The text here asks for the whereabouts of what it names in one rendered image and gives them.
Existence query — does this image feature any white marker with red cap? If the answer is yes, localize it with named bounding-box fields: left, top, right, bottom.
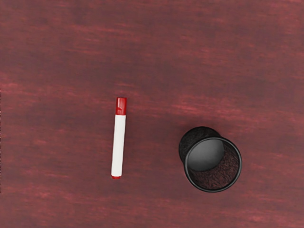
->
left=110, top=96, right=128, bottom=180

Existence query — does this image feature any black mesh pen holder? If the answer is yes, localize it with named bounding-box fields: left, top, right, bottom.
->
left=178, top=126, right=243, bottom=193

